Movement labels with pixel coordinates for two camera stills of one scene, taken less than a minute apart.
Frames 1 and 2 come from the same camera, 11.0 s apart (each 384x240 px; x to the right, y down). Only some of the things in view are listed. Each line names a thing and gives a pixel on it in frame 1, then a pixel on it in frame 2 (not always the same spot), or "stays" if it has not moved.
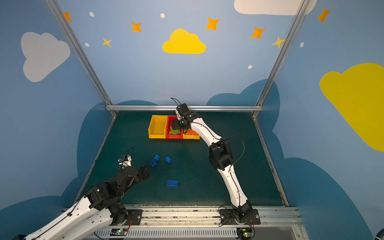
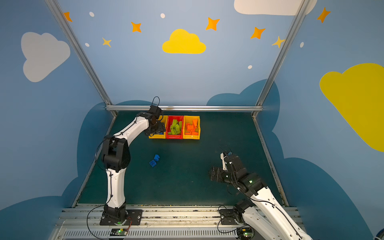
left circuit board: (118, 232) stays
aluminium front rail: (201, 223) stays
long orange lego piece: (191, 132) stays
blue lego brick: (153, 163) stays
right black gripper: (178, 125) -> (224, 173)
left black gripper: (142, 173) -> (159, 127)
